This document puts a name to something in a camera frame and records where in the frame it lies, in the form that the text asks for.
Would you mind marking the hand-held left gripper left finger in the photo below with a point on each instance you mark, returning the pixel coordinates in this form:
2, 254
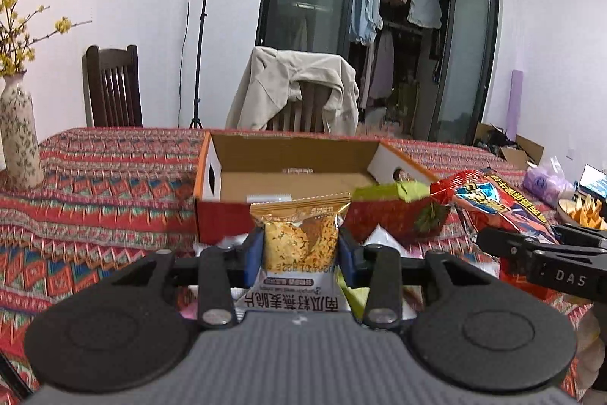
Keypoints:
253, 258

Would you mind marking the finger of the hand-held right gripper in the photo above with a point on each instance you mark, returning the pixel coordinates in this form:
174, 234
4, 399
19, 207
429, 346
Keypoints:
583, 236
564, 274

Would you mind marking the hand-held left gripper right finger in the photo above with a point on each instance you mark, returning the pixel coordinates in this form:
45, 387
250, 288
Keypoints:
347, 260

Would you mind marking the white snack packet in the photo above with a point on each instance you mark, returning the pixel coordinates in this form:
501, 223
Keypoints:
381, 240

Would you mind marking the yellow snack packet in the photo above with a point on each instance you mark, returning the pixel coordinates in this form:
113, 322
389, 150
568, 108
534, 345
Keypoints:
298, 239

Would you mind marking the red chip bag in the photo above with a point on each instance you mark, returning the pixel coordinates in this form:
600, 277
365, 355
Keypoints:
498, 205

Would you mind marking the orange cardboard box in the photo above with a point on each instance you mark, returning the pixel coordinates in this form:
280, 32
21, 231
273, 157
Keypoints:
294, 149

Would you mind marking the bowl of chips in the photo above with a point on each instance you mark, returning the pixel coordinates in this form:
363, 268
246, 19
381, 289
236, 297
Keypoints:
583, 210

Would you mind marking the laptop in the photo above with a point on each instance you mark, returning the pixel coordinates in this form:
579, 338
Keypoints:
595, 182

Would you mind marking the purple tissue pack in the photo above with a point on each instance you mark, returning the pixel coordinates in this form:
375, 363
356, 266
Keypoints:
543, 184

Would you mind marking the brown cardboard floor box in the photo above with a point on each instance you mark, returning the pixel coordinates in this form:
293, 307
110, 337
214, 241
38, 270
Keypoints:
517, 156

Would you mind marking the purple rolled yoga mat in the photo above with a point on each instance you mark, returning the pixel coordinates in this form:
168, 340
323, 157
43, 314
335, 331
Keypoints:
514, 101

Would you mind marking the brown wooden chair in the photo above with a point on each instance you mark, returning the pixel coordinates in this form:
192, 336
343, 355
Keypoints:
308, 111

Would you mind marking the beige jacket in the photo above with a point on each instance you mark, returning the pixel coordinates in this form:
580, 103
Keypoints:
275, 82

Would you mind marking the lilac hanging garment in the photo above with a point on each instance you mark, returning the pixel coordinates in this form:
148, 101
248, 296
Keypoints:
381, 63

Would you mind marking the dark wooden chair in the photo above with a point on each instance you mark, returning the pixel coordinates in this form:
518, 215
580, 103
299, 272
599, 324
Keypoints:
114, 55

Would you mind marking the black light stand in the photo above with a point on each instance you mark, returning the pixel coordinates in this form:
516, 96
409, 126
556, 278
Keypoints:
205, 16

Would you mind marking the floral ceramic vase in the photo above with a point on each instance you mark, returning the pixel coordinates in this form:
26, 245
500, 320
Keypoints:
19, 134

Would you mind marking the yellow blossom branches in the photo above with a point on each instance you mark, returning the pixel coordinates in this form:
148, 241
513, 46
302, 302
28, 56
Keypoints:
10, 62

